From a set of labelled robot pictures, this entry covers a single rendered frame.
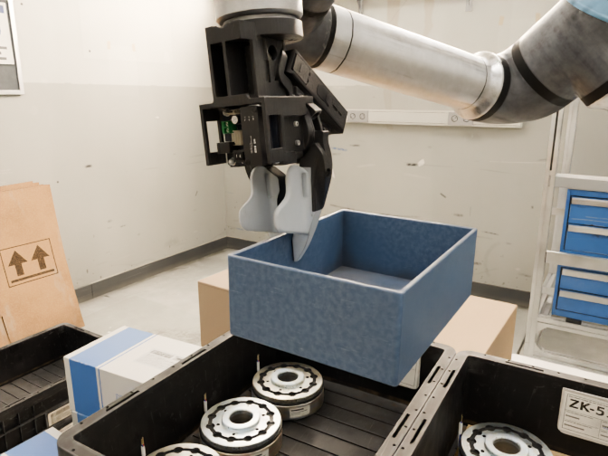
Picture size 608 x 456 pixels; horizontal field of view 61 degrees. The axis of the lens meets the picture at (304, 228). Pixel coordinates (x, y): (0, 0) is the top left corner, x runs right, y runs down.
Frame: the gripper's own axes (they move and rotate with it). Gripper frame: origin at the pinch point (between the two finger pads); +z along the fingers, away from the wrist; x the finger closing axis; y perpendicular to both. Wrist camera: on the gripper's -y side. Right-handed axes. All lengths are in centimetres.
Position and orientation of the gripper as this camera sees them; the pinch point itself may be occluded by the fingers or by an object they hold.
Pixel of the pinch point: (295, 245)
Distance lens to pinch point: 49.8
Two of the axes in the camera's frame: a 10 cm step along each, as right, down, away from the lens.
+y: -5.5, 2.1, -8.0
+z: 0.9, 9.8, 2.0
